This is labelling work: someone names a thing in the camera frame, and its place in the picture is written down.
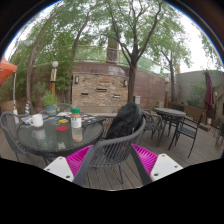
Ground potted plant in teal pot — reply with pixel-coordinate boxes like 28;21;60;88
42;90;58;116

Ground globe lamp post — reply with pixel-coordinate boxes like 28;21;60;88
49;61;59;96

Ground orange canopy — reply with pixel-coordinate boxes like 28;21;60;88
0;57;17;85

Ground grey chair behind backpack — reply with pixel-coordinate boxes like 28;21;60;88
143;110;162;136

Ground grey wicker chair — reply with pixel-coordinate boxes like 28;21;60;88
0;112;28;158
73;119;152;186

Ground white ceramic mug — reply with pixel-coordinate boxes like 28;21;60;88
29;114;43;128

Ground folded maroon umbrella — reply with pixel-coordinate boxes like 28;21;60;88
205;70;214;116

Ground clear bottle with green cap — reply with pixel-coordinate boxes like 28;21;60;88
71;108;82;142

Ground tree trunk centre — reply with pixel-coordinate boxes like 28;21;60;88
103;0;164;102

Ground gripper white and magenta left finger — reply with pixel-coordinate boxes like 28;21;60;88
44;146;91;182

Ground board game sheet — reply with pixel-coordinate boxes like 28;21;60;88
57;112;106;127

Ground black metal chair right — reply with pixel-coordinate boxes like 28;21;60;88
168;113;204;150

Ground black backpack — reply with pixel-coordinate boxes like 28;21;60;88
106;102;143;139

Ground grey wicker chair near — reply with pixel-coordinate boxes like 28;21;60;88
73;119;152;186

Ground red round coaster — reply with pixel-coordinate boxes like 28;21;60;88
56;126;68;131

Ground gripper white and magenta right finger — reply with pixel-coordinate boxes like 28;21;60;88
133;144;182;181

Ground yellow round coaster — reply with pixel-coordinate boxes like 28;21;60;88
59;119;68;124

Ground grey wicker chair left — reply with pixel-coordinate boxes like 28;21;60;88
0;112;28;158

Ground round glass patio table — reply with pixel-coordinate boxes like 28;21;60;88
17;118;103;157

